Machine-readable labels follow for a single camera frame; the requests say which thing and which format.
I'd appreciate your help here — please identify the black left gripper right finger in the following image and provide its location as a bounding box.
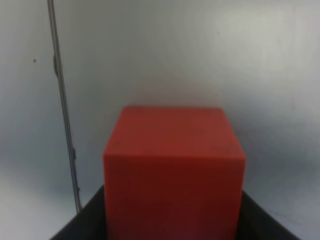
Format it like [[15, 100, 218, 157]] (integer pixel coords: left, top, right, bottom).
[[236, 192, 298, 240]]

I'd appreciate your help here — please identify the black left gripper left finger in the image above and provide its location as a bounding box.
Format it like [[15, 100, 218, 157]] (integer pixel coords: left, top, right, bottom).
[[52, 186, 108, 240]]

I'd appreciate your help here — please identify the red cube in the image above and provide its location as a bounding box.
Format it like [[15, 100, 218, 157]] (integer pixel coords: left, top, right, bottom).
[[103, 106, 246, 240]]

